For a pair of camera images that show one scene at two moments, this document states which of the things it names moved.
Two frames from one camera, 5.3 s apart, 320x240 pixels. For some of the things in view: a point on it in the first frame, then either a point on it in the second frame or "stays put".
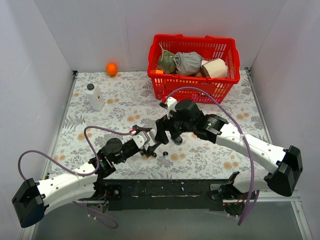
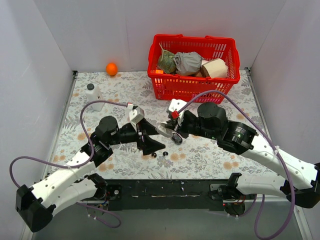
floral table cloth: [189, 159] stays put
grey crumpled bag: [187, 63] stays put
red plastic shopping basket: [208, 47] stays put
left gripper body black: [146, 149] -> [141, 136]
